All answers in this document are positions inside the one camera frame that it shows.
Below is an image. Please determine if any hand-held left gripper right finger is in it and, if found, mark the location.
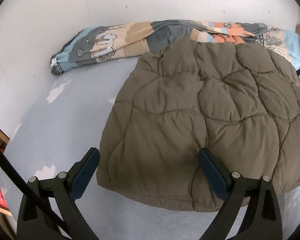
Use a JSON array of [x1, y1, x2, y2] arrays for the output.
[[198, 148, 283, 240]]

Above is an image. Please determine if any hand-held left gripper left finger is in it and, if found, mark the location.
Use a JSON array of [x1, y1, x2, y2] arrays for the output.
[[17, 147, 100, 240]]

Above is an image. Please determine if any olive quilted hooded jacket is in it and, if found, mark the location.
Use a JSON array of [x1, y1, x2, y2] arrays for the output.
[[96, 39, 300, 212]]

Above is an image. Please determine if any rolled patchwork cartoon quilt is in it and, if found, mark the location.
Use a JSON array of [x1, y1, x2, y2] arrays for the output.
[[50, 19, 300, 76]]

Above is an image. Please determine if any light blue cloud bed sheet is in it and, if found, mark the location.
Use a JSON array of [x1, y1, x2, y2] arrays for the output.
[[0, 52, 300, 240]]

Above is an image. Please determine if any black cable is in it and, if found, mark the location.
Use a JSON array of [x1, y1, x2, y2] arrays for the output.
[[0, 137, 65, 233]]

